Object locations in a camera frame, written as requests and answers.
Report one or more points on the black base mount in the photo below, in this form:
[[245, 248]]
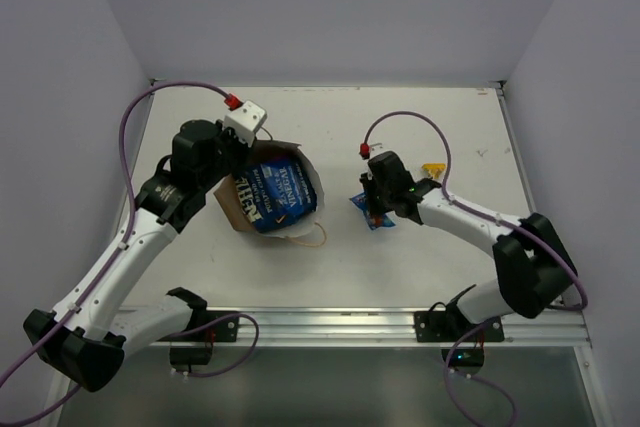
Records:
[[224, 331], [441, 324]]

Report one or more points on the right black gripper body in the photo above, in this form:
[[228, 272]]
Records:
[[377, 197]]

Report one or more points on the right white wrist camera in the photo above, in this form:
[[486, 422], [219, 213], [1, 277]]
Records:
[[376, 148]]

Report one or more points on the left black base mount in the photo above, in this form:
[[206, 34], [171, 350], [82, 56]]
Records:
[[224, 331]]

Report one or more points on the aluminium front rail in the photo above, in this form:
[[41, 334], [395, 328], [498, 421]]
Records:
[[335, 327]]

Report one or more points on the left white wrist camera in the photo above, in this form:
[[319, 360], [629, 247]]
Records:
[[246, 121]]

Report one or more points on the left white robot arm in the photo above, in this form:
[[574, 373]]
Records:
[[84, 336]]

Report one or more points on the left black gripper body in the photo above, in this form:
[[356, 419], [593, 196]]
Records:
[[236, 148]]

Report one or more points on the blue Kettle chips bag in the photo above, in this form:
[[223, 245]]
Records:
[[275, 194]]

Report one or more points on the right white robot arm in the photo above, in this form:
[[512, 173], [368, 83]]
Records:
[[532, 266]]

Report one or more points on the left black controller box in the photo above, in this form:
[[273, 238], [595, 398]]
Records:
[[185, 358]]

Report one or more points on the right black controller box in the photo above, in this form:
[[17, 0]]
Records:
[[467, 359]]

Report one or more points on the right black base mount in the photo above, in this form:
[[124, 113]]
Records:
[[441, 324]]

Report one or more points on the blue M&M's packet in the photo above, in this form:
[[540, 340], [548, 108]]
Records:
[[373, 221]]

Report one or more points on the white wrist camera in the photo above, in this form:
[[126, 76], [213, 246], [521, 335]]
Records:
[[376, 148], [246, 121]]

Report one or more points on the yellow M&M's packet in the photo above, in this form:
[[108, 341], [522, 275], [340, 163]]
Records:
[[434, 171]]

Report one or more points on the brown paper bag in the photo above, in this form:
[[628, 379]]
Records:
[[308, 232]]

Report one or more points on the black controller box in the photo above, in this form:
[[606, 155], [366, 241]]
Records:
[[185, 358], [467, 359]]

